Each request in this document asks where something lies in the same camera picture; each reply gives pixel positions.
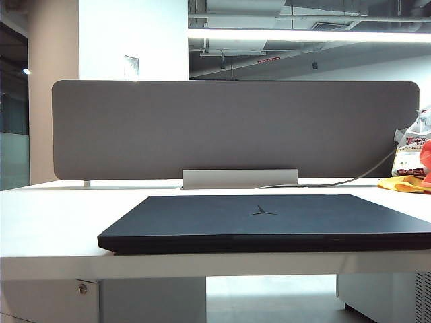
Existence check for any ceiling light strip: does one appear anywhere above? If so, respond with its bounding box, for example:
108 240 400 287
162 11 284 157
187 28 431 44

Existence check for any white printed plastic bag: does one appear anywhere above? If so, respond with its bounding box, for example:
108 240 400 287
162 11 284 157
391 104 431 178

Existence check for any white cable tray flap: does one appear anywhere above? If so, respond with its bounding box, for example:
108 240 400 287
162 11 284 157
181 169 299 190

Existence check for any black laptop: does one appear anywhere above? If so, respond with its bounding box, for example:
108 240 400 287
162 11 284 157
96 194 431 256

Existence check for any grey power cable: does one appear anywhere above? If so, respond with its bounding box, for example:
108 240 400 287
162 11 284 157
259 147 400 190

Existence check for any red orange cloth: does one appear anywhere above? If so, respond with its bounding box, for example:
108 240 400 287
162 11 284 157
419 139 431 194

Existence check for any yellow cloth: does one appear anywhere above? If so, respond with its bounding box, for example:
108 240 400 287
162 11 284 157
376 174 431 195

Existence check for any white cabinet with vent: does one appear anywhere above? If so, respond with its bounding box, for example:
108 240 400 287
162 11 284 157
335 271 431 323

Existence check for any grey fabric desk divider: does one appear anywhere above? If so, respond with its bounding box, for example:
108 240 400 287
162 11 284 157
51 79 420 182

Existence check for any white drawer cabinet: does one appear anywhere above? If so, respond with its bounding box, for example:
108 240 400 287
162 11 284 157
0 277 207 323

